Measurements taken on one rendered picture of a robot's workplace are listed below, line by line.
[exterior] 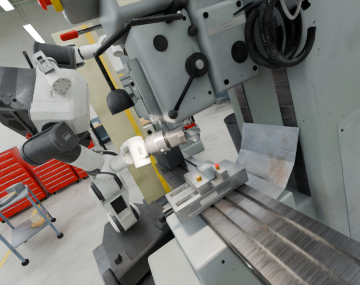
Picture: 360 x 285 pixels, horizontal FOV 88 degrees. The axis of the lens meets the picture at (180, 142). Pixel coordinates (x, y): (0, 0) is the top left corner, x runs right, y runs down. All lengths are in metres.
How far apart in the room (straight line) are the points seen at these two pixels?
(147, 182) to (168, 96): 2.11
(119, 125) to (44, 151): 1.67
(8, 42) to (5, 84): 9.50
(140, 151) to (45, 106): 0.38
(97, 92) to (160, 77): 1.83
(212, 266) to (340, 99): 0.78
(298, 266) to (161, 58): 0.66
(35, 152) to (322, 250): 0.90
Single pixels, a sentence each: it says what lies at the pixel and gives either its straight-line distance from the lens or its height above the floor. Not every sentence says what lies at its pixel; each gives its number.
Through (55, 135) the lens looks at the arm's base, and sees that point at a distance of 0.75.
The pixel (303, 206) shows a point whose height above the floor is 0.72.
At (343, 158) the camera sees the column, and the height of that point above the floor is 0.89.
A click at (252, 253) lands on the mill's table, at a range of 0.65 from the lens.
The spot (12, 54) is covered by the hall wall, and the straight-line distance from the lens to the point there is 10.33.
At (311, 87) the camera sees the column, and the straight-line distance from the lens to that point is 0.80.
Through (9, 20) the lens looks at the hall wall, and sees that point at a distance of 10.63.
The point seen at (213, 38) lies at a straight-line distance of 0.67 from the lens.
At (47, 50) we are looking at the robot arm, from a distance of 1.04.
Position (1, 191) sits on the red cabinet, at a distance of 5.92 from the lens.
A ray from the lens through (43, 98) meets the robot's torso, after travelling 0.88.
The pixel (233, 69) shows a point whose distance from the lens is 0.69.
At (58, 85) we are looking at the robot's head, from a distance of 0.79.
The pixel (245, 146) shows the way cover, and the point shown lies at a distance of 1.08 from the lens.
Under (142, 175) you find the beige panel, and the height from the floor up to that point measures 0.47.
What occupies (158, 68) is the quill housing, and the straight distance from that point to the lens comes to 0.59.
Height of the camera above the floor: 1.45
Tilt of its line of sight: 19 degrees down
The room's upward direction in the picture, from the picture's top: 24 degrees counter-clockwise
